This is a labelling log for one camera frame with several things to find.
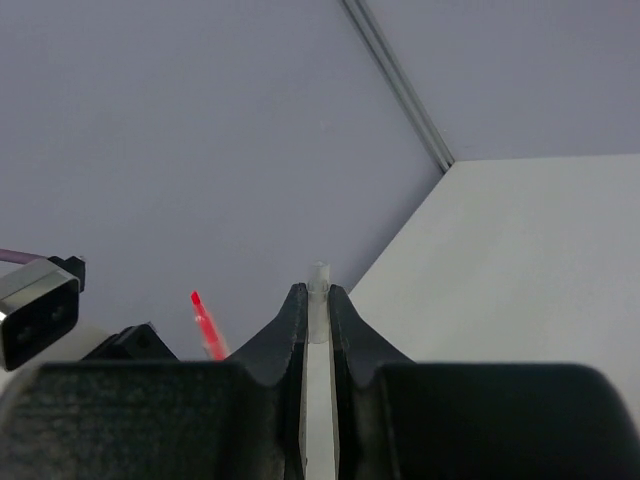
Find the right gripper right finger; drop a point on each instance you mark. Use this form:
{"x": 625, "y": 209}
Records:
{"x": 395, "y": 418}

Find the clear pinkish cap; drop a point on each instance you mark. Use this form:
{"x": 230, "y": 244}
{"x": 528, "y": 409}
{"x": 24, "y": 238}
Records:
{"x": 318, "y": 288}

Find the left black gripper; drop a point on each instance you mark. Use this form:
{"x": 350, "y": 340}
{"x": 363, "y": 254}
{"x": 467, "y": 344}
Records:
{"x": 134, "y": 343}

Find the thin red pen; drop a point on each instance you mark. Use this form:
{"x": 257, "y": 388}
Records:
{"x": 214, "y": 342}

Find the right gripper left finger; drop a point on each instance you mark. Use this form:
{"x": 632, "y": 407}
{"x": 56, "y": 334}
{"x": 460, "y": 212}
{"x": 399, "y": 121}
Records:
{"x": 240, "y": 418}

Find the aluminium frame post left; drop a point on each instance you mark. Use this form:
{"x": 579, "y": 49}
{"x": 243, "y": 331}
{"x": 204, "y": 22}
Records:
{"x": 381, "y": 52}

